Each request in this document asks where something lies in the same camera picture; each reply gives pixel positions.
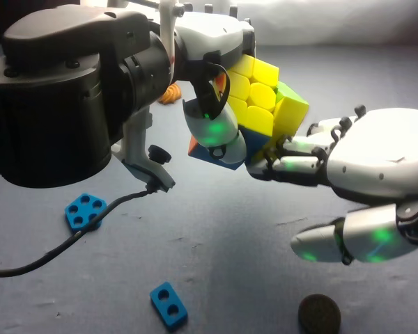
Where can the orange swirl cookie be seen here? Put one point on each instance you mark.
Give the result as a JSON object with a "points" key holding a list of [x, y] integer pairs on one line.
{"points": [[170, 95]]}

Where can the multicolour puzzle cube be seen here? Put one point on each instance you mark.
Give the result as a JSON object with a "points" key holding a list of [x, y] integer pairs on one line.
{"points": [[261, 94]]}

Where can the grey table cloth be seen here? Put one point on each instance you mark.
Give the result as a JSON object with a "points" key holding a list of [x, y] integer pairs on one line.
{"points": [[230, 226]]}

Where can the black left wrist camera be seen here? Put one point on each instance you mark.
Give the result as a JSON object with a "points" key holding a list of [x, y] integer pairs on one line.
{"points": [[159, 153]]}

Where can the white backdrop cloth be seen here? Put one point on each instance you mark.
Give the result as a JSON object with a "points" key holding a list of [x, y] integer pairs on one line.
{"points": [[334, 21]]}

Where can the blue pentagon block with holes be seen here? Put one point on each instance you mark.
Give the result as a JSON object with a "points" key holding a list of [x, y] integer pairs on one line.
{"points": [[85, 209]]}

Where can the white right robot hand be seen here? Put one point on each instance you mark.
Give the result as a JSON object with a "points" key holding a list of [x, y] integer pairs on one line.
{"points": [[376, 156]]}

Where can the chocolate sandwich cookie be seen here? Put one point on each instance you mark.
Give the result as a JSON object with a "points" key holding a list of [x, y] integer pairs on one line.
{"points": [[319, 315]]}

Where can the blue two-hole block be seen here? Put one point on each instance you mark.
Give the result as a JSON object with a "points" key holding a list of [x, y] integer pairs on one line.
{"points": [[170, 323]]}

